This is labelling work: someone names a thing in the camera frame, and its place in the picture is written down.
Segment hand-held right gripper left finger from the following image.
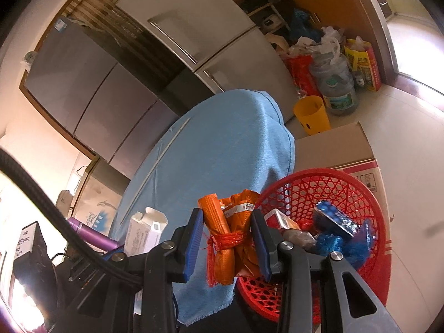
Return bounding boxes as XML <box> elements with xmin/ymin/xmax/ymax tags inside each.
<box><xmin>52</xmin><ymin>207</ymin><xmax>205</xmax><ymax>333</ymax></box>

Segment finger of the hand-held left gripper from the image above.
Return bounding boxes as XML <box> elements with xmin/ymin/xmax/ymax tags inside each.
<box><xmin>100</xmin><ymin>244</ymin><xmax>125</xmax><ymax>261</ymax></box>

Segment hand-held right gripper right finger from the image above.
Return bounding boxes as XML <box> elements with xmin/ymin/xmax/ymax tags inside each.
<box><xmin>250</xmin><ymin>210</ymin><xmax>403</xmax><ymax>333</ymax></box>

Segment red and white carton box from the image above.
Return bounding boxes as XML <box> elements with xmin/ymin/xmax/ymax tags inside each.
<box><xmin>264</xmin><ymin>209</ymin><xmax>302</xmax><ymax>231</ymax></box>

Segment orange packet bundle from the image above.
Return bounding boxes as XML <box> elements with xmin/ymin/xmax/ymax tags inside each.
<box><xmin>198</xmin><ymin>189</ymin><xmax>266</xmax><ymax>288</ymax></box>

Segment red plastic basket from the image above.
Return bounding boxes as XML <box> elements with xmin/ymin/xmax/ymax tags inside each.
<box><xmin>236</xmin><ymin>168</ymin><xmax>392</xmax><ymax>325</ymax></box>

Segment purple bottle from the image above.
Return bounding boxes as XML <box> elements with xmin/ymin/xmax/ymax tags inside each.
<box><xmin>67</xmin><ymin>217</ymin><xmax>124</xmax><ymax>250</ymax></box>

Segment small white carton box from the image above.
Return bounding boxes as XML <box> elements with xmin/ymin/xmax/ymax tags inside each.
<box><xmin>124</xmin><ymin>207</ymin><xmax>169</xmax><ymax>255</ymax></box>

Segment blue table cloth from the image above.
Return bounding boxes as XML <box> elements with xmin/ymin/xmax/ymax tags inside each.
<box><xmin>110</xmin><ymin>89</ymin><xmax>296</xmax><ymax>327</ymax></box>

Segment brown cardboard box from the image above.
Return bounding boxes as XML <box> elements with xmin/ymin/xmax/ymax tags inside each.
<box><xmin>294</xmin><ymin>121</ymin><xmax>392</xmax><ymax>221</ymax></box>

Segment yellow plastic bin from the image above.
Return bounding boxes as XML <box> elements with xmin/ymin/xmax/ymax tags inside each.
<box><xmin>293</xmin><ymin>95</ymin><xmax>332</xmax><ymax>136</ymax></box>

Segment grey refrigerator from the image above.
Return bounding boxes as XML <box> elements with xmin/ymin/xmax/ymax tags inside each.
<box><xmin>24</xmin><ymin>17</ymin><xmax>181</xmax><ymax>177</ymax></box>

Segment large clear water jug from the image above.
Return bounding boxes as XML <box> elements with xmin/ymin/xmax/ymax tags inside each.
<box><xmin>309</xmin><ymin>53</ymin><xmax>359</xmax><ymax>116</ymax></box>

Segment red printed bag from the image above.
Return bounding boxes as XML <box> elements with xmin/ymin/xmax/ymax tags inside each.
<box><xmin>282</xmin><ymin>55</ymin><xmax>323</xmax><ymax>98</ymax></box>

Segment yellow printed bag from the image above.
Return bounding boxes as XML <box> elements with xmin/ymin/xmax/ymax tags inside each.
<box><xmin>343</xmin><ymin>37</ymin><xmax>382</xmax><ymax>92</ymax></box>

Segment white plastic bag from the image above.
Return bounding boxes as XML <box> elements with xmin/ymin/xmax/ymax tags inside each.
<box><xmin>288</xmin><ymin>26</ymin><xmax>344</xmax><ymax>64</ymax></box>

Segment dark blue plastic bag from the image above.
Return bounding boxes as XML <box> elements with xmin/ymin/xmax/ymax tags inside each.
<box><xmin>289</xmin><ymin>9</ymin><xmax>321</xmax><ymax>44</ymax></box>

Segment silver refrigerator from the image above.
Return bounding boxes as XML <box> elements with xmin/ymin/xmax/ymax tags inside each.
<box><xmin>115</xmin><ymin>0</ymin><xmax>299</xmax><ymax>123</ymax></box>

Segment brown wooden cabinet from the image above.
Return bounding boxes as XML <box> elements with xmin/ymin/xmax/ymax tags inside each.
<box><xmin>243</xmin><ymin>0</ymin><xmax>396</xmax><ymax>87</ymax></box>

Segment black braided cable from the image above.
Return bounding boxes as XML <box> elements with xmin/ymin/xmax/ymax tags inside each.
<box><xmin>0</xmin><ymin>148</ymin><xmax>143</xmax><ymax>285</ymax></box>

